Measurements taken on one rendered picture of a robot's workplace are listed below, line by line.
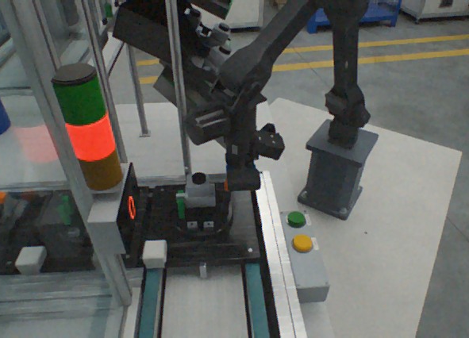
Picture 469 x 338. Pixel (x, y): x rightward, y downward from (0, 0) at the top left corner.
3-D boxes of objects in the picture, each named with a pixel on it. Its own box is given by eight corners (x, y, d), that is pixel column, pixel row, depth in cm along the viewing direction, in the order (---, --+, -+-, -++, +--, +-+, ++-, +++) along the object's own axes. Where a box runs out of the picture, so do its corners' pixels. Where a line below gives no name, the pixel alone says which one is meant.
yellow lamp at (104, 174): (125, 166, 51) (118, 137, 48) (119, 190, 47) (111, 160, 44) (90, 167, 51) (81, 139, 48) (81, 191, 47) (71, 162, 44)
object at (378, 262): (459, 159, 123) (462, 151, 121) (392, 414, 65) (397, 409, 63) (278, 103, 152) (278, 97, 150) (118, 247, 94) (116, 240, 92)
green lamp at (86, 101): (110, 104, 45) (101, 67, 42) (101, 125, 41) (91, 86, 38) (70, 105, 44) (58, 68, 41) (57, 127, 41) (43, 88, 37)
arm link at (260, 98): (252, 80, 67) (210, 93, 63) (272, 92, 63) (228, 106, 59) (251, 112, 71) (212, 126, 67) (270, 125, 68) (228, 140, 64)
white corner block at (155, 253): (168, 251, 78) (166, 239, 75) (167, 268, 74) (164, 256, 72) (147, 251, 78) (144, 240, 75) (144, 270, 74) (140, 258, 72)
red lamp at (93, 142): (118, 136, 48) (110, 105, 45) (111, 159, 44) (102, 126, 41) (81, 138, 48) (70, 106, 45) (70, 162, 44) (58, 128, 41)
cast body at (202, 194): (214, 193, 81) (213, 168, 77) (215, 206, 78) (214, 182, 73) (177, 194, 81) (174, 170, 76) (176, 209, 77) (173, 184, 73)
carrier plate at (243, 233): (248, 186, 94) (249, 180, 93) (260, 263, 76) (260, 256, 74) (155, 190, 93) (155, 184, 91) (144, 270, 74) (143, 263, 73)
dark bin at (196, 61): (232, 67, 95) (244, 43, 90) (225, 90, 85) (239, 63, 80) (130, 18, 89) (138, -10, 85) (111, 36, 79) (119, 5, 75)
